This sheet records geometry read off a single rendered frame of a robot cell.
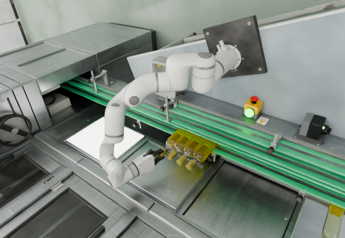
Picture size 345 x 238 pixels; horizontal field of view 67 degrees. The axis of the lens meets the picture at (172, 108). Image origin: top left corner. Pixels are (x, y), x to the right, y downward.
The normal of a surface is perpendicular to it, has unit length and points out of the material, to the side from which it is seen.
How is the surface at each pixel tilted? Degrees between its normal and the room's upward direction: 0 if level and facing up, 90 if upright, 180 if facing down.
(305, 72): 0
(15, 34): 89
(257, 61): 3
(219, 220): 90
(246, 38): 3
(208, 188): 90
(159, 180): 90
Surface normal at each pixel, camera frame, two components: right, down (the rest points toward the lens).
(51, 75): 0.80, 0.29
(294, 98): -0.59, 0.47
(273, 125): -0.05, -0.84
